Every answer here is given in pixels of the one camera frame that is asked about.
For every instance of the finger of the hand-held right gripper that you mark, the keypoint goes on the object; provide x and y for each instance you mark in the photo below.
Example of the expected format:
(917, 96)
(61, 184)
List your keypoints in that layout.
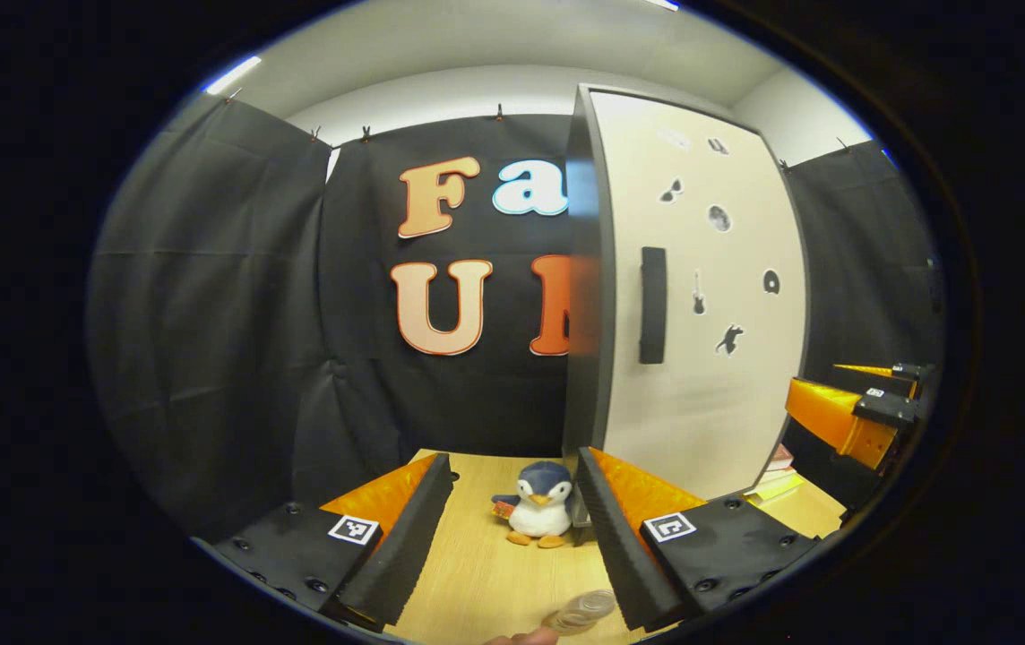
(914, 372)
(889, 408)

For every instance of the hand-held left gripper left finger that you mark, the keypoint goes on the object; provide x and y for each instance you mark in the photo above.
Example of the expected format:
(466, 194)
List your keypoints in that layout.
(405, 537)

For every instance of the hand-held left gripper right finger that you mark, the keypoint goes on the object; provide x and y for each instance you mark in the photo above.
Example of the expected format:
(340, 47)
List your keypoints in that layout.
(615, 546)

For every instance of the clear bottle red label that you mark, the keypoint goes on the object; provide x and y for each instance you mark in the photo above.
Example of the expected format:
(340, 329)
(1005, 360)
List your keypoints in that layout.
(582, 611)

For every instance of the white cabinet door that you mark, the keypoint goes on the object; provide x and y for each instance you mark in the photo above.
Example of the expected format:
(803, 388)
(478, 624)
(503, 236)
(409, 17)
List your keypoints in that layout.
(710, 412)

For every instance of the plush penguin toy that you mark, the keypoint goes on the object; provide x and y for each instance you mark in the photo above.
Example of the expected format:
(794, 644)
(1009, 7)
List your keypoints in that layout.
(541, 515)

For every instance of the brown cover book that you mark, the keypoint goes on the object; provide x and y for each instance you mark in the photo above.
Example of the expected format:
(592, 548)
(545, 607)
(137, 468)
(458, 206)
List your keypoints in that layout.
(781, 459)

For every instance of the yellow book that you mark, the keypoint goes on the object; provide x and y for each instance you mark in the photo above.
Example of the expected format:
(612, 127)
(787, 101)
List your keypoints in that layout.
(777, 486)

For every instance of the black backdrop cloth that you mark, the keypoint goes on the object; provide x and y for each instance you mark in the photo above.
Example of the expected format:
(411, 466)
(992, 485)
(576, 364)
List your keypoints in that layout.
(208, 313)

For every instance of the ceiling light strip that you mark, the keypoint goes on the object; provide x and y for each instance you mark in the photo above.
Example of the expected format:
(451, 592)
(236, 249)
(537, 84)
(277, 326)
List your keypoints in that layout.
(233, 76)
(663, 4)

